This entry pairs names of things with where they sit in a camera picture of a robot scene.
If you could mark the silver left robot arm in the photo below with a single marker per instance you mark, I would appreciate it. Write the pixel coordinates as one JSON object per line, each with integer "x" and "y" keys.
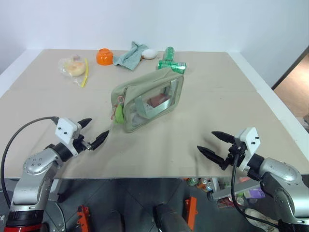
{"x": 36, "y": 166}

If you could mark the teal cloth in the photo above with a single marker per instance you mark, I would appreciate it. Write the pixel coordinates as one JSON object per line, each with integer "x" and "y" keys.
{"x": 129, "y": 59}

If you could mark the orange black clamp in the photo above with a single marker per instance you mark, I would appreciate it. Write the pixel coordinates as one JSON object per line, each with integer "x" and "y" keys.
{"x": 192, "y": 212}
{"x": 83, "y": 217}

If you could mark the plastic bag with bread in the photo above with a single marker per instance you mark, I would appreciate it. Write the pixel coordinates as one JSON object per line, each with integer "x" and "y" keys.
{"x": 72, "y": 68}

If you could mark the white shoe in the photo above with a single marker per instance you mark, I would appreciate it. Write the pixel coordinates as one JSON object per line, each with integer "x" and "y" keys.
{"x": 258, "y": 217}

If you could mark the orange can under table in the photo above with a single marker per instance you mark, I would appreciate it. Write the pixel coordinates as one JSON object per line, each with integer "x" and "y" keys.
{"x": 205, "y": 184}

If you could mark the brown block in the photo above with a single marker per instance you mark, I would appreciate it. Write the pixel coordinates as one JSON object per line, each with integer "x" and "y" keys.
{"x": 158, "y": 100}

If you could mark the round bread in bag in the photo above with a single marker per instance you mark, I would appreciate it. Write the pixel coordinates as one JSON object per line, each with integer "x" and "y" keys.
{"x": 74, "y": 68}

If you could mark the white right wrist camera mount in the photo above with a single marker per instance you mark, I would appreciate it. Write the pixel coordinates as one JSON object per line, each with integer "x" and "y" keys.
{"x": 249, "y": 142}

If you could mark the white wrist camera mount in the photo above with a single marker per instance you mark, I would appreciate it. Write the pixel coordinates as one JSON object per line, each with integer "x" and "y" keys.
{"x": 249, "y": 142}
{"x": 64, "y": 130}

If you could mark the green plastic bottle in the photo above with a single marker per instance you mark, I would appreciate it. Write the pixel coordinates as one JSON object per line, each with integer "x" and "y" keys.
{"x": 169, "y": 54}

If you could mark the green drink can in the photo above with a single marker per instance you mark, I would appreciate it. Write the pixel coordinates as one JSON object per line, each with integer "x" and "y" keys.
{"x": 172, "y": 65}

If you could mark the green can under table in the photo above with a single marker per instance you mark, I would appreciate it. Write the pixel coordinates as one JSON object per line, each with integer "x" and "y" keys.
{"x": 193, "y": 181}

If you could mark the green plush zipper charm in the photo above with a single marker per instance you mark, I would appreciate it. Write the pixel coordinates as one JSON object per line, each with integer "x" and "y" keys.
{"x": 119, "y": 116}

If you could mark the orange bowl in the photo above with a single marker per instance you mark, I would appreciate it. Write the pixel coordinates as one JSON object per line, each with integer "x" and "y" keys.
{"x": 104, "y": 56}

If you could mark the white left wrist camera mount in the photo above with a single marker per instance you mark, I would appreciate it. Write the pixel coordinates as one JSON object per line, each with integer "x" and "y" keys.
{"x": 64, "y": 130}

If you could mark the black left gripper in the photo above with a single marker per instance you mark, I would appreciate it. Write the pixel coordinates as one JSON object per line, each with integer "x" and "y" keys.
{"x": 80, "y": 143}

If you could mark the white shelf divider rack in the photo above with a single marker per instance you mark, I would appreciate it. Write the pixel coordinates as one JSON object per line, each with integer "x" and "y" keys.
{"x": 229, "y": 192}

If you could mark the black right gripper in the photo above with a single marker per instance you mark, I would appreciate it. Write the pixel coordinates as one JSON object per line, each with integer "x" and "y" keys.
{"x": 233, "y": 155}

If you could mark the purple packet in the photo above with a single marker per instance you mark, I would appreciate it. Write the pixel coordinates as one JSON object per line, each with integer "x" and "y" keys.
{"x": 256, "y": 193}

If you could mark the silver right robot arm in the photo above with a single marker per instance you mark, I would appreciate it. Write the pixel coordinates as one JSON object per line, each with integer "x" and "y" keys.
{"x": 280, "y": 171}

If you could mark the dark rounded shape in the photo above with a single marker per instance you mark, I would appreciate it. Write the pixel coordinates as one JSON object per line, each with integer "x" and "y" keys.
{"x": 170, "y": 218}

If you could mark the green transparent toiletry bag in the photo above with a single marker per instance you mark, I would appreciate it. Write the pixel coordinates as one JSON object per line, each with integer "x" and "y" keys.
{"x": 149, "y": 79}

